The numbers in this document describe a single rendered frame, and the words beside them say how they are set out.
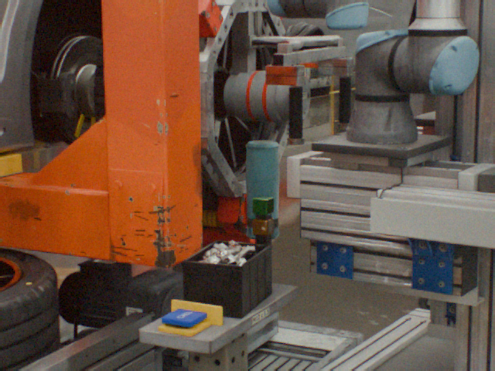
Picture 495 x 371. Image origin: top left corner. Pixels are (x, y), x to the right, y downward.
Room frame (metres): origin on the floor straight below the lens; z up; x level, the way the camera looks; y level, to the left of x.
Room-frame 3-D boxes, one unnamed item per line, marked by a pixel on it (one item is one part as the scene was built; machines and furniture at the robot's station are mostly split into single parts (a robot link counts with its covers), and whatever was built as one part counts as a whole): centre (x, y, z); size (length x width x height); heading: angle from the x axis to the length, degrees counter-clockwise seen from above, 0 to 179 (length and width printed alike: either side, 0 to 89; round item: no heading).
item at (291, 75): (2.57, -0.11, 0.93); 0.09 x 0.05 x 0.05; 63
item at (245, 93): (2.78, -0.07, 0.85); 0.21 x 0.14 x 0.14; 63
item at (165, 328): (1.98, 0.13, 0.45); 0.08 x 0.08 x 0.01; 63
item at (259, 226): (2.31, -0.04, 0.59); 0.04 x 0.04 x 0.04; 63
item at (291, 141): (2.55, -0.13, 0.83); 0.04 x 0.04 x 0.16
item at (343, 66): (2.87, -0.26, 0.93); 0.09 x 0.05 x 0.05; 63
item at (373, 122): (2.13, -0.29, 0.87); 0.15 x 0.15 x 0.10
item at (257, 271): (2.15, 0.04, 0.51); 0.20 x 0.14 x 0.13; 160
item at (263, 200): (2.31, -0.04, 0.64); 0.04 x 0.04 x 0.04; 63
